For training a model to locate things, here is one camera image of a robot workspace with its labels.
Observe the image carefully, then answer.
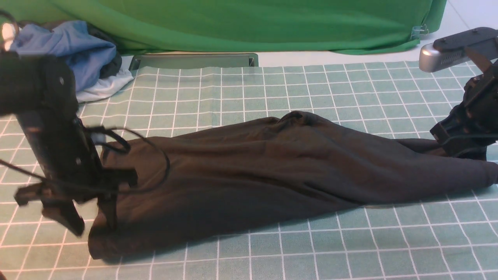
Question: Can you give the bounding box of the green checkered tablecloth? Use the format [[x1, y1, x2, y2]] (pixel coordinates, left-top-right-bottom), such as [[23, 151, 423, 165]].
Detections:
[[0, 59, 498, 280]]

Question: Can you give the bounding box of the green backdrop cloth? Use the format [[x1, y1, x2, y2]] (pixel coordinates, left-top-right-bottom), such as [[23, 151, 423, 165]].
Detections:
[[1, 0, 447, 55]]

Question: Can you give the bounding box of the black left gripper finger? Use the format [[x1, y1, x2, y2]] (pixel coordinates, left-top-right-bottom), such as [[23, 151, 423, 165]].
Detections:
[[42, 200, 85, 237], [97, 194, 117, 230]]

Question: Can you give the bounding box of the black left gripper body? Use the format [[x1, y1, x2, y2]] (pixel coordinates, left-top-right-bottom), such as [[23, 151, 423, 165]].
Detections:
[[15, 110, 138, 205]]

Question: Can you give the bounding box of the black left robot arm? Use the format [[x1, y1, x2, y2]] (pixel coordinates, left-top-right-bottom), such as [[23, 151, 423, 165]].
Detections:
[[0, 52, 138, 236]]

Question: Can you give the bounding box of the metal binder clip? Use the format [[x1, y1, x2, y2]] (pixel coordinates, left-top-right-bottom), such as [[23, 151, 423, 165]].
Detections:
[[410, 24, 430, 40]]

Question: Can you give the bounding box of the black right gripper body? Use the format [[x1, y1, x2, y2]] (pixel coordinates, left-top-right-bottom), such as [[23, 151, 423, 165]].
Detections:
[[430, 62, 498, 158]]

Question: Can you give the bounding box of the dark gray long-sleeved shirt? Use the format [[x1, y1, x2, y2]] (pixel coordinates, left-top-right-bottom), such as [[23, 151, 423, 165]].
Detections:
[[88, 111, 497, 259]]

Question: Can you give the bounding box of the white crumpled garment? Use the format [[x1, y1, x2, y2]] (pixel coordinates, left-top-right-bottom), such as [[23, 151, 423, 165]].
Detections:
[[0, 23, 134, 103]]

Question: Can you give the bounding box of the blue crumpled garment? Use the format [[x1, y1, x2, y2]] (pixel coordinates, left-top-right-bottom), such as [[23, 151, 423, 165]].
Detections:
[[9, 21, 117, 92]]

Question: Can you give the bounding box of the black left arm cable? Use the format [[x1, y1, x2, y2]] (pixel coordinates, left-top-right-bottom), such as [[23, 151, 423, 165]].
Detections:
[[0, 126, 170, 195]]

